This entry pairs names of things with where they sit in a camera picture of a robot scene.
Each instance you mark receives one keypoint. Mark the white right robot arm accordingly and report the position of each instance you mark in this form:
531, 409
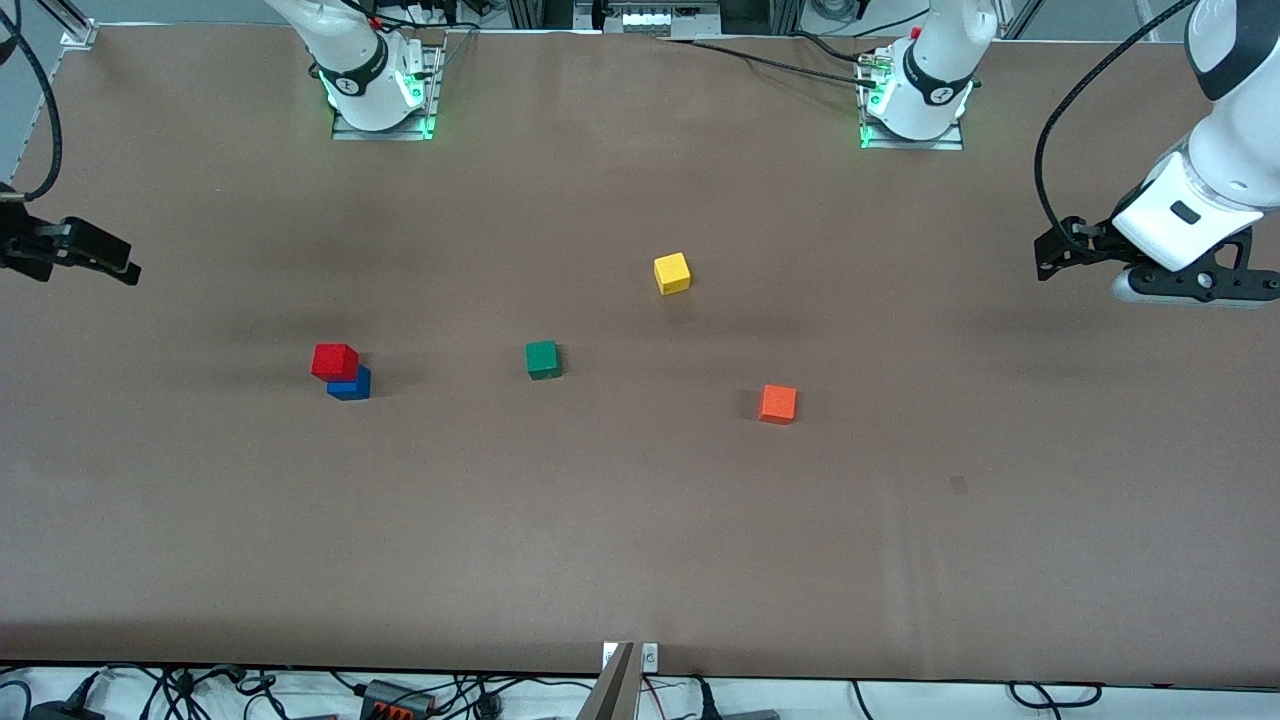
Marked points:
345, 50

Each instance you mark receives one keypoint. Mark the metal table corner bracket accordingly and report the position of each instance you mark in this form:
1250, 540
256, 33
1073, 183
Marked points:
80, 35

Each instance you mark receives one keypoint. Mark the red cube block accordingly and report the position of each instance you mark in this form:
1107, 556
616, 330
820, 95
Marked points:
334, 362

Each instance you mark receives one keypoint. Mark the blue cube block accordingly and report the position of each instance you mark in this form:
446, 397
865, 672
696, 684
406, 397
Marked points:
352, 390

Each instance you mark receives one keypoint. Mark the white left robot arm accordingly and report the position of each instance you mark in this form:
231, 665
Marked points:
1220, 150

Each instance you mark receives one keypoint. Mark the yellow cube block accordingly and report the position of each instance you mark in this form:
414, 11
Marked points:
672, 274

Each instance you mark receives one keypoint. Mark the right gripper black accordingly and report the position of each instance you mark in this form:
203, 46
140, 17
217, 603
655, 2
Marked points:
22, 246

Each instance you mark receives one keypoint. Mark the small white bracket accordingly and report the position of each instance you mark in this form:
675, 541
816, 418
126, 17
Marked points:
650, 656

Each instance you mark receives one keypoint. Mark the grey angled post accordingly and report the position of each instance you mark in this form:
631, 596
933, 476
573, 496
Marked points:
615, 690

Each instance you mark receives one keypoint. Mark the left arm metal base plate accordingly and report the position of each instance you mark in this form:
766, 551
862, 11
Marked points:
950, 143

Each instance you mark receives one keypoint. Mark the green cube block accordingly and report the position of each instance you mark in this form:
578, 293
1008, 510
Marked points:
543, 360

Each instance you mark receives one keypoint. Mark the orange cube block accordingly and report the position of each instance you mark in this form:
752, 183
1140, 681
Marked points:
777, 404

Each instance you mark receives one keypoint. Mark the metal frame with terminals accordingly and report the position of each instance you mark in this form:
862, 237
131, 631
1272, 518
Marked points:
655, 18

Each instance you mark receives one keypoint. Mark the black orange power strip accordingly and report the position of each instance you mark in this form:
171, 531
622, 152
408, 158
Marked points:
395, 698

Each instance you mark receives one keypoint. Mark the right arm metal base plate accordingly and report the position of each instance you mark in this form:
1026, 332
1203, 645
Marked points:
432, 110

